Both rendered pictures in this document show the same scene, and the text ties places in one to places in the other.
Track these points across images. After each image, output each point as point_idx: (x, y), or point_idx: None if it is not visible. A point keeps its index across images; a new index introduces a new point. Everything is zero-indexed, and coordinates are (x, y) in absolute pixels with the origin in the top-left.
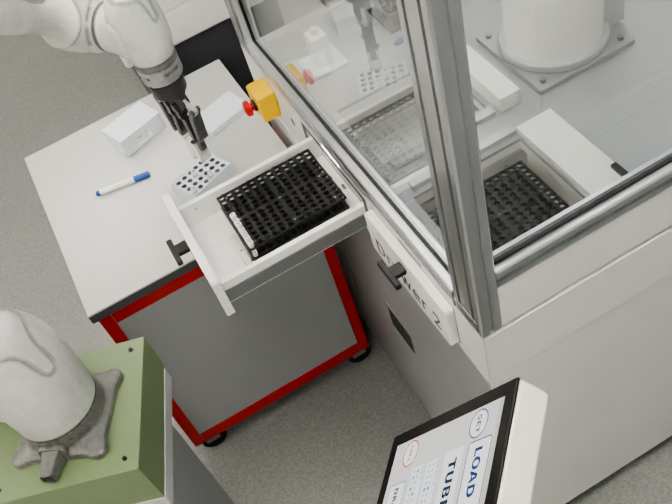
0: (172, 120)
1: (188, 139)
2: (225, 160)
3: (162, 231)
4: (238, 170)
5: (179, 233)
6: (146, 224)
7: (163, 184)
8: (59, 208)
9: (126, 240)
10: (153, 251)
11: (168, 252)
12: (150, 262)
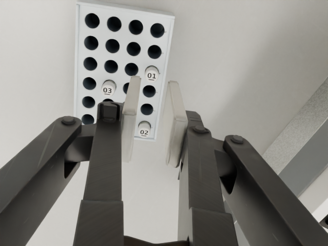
0: (59, 187)
1: (133, 141)
2: (156, 15)
3: (123, 191)
4: (174, 0)
5: (157, 183)
6: (81, 190)
7: (29, 104)
8: None
9: (74, 225)
10: (138, 224)
11: (165, 216)
12: (149, 239)
